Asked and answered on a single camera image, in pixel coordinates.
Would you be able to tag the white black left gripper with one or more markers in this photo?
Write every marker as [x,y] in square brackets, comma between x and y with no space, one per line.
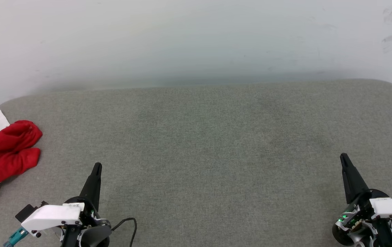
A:
[51,216]

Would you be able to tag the red and white shirt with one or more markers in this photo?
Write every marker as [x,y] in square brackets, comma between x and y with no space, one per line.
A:
[7,147]

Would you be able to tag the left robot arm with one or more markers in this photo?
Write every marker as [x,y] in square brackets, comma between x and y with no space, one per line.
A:
[93,239]

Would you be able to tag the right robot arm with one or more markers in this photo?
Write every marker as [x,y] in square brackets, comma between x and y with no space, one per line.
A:
[384,236]

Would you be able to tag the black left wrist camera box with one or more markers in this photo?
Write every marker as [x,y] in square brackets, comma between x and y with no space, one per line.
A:
[27,211]

